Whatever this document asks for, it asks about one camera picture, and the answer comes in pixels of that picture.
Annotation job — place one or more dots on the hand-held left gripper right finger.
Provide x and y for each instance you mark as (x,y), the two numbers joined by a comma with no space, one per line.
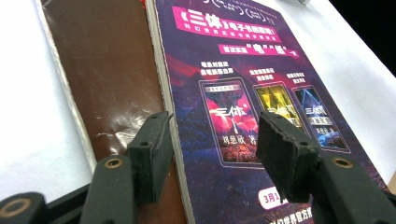
(285,157)

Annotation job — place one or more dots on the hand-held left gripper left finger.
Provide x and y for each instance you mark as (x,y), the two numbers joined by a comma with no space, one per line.
(151,155)

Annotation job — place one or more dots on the dark magazine with red title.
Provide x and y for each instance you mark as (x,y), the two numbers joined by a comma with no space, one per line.
(109,62)

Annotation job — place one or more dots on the purple magazine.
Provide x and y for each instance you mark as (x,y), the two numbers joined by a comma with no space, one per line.
(211,56)

